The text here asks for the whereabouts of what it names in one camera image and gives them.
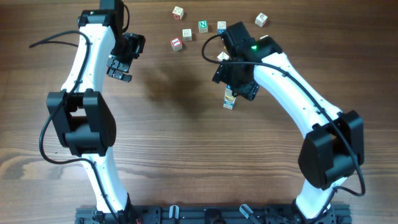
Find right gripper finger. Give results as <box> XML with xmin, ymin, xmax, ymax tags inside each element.
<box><xmin>212</xmin><ymin>60</ymin><xmax>230</xmax><ymax>84</ymax></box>
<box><xmin>234</xmin><ymin>81</ymin><xmax>260</xmax><ymax>101</ymax></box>

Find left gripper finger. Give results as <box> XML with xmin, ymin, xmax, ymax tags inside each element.
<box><xmin>107</xmin><ymin>55</ymin><xmax>132</xmax><ymax>73</ymax></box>
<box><xmin>106</xmin><ymin>68</ymin><xmax>132</xmax><ymax>82</ymax></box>

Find yellow sided picture block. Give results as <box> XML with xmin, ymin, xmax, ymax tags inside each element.
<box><xmin>224</xmin><ymin>88</ymin><xmax>234</xmax><ymax>99</ymax></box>

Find red sided white block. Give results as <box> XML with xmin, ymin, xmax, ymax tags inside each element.
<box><xmin>224</xmin><ymin>101</ymin><xmax>234</xmax><ymax>107</ymax></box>

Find yellow top block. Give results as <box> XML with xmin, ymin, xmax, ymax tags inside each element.
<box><xmin>224</xmin><ymin>96</ymin><xmax>236</xmax><ymax>103</ymax></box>

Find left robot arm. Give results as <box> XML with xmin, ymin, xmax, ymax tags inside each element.
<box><xmin>44</xmin><ymin>0</ymin><xmax>146</xmax><ymax>223</ymax></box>

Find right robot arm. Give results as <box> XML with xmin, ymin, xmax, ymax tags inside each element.
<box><xmin>213</xmin><ymin>22</ymin><xmax>366</xmax><ymax>223</ymax></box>

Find red blue tilted block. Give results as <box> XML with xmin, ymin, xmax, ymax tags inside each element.
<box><xmin>217</xmin><ymin>52</ymin><xmax>229</xmax><ymax>62</ymax></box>

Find blue sided picture block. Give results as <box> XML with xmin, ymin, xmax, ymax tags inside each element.
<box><xmin>217</xmin><ymin>21</ymin><xmax>226</xmax><ymax>34</ymax></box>

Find far right picture block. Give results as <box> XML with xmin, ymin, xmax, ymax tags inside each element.
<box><xmin>255</xmin><ymin>12</ymin><xmax>268</xmax><ymax>27</ymax></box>

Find green N block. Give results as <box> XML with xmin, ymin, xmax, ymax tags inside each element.
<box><xmin>198</xmin><ymin>20</ymin><xmax>208</xmax><ymax>34</ymax></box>

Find red I block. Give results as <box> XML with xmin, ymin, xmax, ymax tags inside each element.
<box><xmin>170</xmin><ymin>37</ymin><xmax>183</xmax><ymax>52</ymax></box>

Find white picture block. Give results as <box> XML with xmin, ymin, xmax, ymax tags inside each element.
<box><xmin>182</xmin><ymin>29</ymin><xmax>192</xmax><ymax>42</ymax></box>

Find red six block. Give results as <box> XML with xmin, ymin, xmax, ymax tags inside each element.
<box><xmin>172</xmin><ymin>6</ymin><xmax>184</xmax><ymax>21</ymax></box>

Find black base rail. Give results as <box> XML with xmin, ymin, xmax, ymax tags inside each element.
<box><xmin>74</xmin><ymin>204</ymin><xmax>353</xmax><ymax>224</ymax></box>

